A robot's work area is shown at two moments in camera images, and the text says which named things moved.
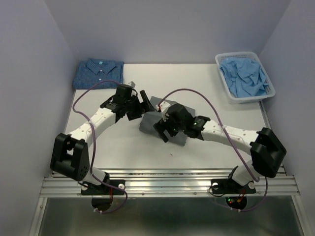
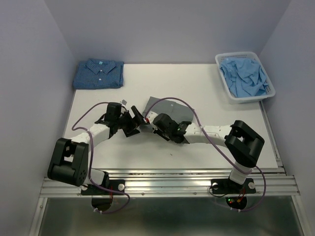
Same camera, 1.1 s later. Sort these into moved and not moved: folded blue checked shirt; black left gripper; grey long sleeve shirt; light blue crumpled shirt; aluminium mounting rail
Moved: grey long sleeve shirt; black left gripper
Not moved: aluminium mounting rail; light blue crumpled shirt; folded blue checked shirt
